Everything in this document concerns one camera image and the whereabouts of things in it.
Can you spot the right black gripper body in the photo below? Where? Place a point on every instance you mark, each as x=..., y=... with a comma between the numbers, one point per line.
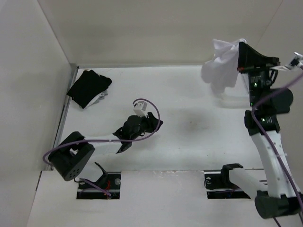
x=258, y=80

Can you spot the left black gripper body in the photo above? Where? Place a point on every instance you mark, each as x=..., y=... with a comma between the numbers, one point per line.
x=141, y=128

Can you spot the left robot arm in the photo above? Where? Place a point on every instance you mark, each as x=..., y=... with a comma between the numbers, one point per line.
x=74, y=158

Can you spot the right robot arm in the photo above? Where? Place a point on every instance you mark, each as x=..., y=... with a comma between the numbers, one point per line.
x=280, y=196

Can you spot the folded grey white tank top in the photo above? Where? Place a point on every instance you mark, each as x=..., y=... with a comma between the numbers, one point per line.
x=97, y=99

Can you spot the folded black tank top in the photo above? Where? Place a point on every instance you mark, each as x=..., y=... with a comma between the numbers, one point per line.
x=87, y=86

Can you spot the white plastic basket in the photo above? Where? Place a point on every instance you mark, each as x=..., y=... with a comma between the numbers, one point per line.
x=238, y=96

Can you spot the left metal table rail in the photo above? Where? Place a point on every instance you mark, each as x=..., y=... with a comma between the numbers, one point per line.
x=67, y=99

